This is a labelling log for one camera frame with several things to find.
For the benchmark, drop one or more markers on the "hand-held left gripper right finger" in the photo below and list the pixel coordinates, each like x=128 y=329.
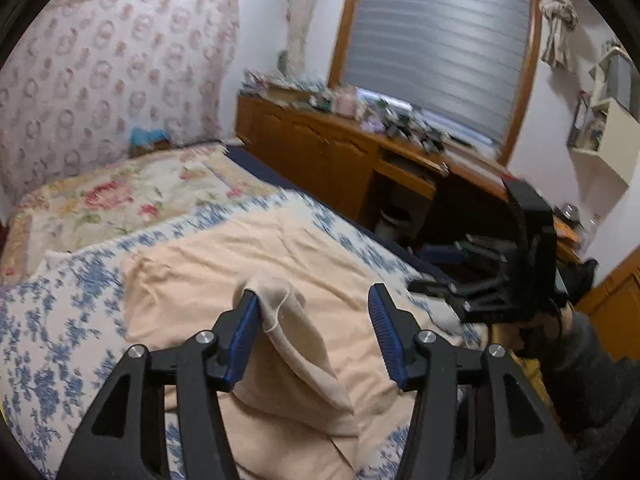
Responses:
x=385 y=335

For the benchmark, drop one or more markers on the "lace curtain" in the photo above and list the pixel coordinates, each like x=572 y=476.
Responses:
x=301 y=15

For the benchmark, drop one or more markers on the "peach t-shirt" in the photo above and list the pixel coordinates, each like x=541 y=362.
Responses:
x=200 y=270

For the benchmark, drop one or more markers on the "person's right forearm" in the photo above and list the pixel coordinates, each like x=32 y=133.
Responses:
x=590 y=375

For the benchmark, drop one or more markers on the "wooden cupboard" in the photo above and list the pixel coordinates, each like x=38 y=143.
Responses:
x=615 y=305

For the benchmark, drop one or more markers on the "tied beige curtain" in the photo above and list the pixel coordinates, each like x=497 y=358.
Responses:
x=557 y=30

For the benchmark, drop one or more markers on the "navy mattress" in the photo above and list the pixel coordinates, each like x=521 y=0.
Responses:
x=320 y=202

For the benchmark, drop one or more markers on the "grey window blind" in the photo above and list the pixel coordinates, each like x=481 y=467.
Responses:
x=435 y=40

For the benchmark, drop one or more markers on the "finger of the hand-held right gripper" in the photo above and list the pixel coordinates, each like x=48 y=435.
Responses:
x=445 y=255
x=430 y=287

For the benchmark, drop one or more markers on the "blue floral white blanket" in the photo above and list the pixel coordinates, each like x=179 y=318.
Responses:
x=50 y=310

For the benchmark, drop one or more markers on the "wooden window frame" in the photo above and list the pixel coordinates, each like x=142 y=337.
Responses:
x=345 y=25

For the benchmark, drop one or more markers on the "cardboard box with blue cloth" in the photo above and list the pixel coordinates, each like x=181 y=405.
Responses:
x=147 y=142

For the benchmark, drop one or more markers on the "pink floral bedspread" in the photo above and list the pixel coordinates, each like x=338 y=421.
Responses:
x=125 y=195

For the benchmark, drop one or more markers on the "white wall shelf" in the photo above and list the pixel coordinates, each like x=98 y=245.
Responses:
x=607 y=125

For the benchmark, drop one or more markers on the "long wooden cabinet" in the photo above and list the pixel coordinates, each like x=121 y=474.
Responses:
x=310 y=150

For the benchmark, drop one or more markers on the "clutter of small items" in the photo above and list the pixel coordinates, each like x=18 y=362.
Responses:
x=400 y=120

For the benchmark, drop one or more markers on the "pink cup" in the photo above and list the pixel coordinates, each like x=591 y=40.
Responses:
x=346 y=101

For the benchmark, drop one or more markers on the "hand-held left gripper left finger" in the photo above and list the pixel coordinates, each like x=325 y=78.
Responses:
x=245 y=340

